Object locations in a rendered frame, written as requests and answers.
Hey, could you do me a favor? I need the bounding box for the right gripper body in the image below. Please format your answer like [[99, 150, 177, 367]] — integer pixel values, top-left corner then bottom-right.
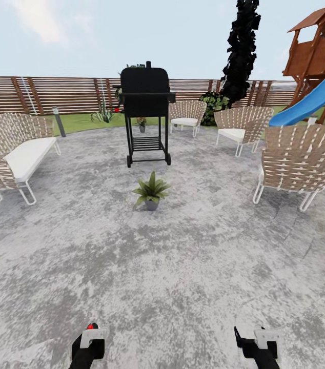
[[241, 338, 277, 369]]

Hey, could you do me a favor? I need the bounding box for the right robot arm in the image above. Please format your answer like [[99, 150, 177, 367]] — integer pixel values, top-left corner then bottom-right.
[[234, 327, 283, 369]]

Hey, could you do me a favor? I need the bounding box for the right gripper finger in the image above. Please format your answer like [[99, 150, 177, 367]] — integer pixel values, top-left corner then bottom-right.
[[234, 327, 242, 348]]

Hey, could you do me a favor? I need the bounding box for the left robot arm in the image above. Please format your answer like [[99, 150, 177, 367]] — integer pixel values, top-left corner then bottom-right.
[[69, 328, 110, 369]]

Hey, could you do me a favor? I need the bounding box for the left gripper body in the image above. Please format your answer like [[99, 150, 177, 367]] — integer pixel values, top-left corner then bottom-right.
[[72, 339, 105, 368]]

